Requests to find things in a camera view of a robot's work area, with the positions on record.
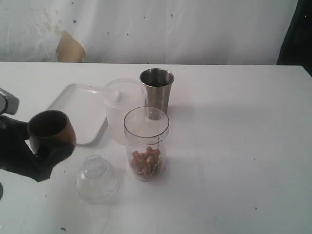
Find stainless steel cup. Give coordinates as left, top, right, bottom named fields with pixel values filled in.
left=139, top=68, right=175, bottom=113

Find white plastic tray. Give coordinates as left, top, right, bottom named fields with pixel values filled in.
left=48, top=83, right=106, bottom=145

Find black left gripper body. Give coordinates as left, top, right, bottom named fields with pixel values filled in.
left=0, top=88, right=19, bottom=115

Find frosted plastic container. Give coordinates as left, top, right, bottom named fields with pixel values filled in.
left=103, top=78, right=146, bottom=145

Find brown wooden cup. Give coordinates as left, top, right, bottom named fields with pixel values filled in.
left=27, top=110, right=76, bottom=159

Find clear shaker strainer lid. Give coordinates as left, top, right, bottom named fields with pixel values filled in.
left=75, top=155, right=119, bottom=204

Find clear plastic shaker cup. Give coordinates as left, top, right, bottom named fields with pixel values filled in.
left=124, top=106, right=170, bottom=180

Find chopped food pieces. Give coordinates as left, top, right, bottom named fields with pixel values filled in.
left=130, top=146, right=163, bottom=181

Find dark object at right edge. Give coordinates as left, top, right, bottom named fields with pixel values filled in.
left=277, top=0, right=312, bottom=67

